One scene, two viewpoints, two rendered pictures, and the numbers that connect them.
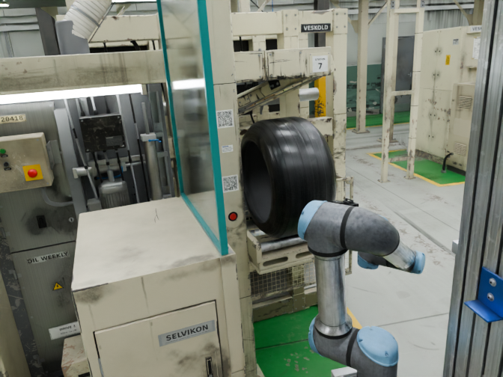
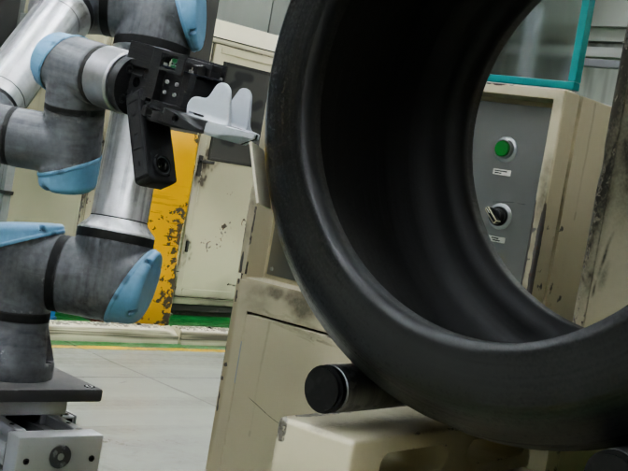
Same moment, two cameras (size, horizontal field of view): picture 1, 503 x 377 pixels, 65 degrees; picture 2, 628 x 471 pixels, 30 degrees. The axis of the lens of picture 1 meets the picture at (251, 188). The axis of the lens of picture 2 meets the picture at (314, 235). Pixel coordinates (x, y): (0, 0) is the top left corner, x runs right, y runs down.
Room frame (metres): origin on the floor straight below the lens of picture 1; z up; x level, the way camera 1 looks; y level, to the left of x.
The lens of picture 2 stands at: (2.67, -0.93, 1.09)
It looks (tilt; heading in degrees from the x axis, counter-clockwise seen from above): 3 degrees down; 147
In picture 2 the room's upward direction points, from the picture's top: 10 degrees clockwise
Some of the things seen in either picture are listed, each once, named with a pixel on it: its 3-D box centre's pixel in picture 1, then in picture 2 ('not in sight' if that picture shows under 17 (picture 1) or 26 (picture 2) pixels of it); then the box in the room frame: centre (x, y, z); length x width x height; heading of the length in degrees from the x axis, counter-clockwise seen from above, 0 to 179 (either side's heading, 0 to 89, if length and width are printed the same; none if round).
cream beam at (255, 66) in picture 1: (269, 65); not in sight; (2.19, -0.14, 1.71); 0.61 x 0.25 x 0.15; 110
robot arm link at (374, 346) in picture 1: (375, 354); (23, 264); (0.97, -0.33, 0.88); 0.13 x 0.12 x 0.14; 52
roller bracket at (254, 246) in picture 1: (245, 237); not in sight; (1.81, 0.05, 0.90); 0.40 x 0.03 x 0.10; 20
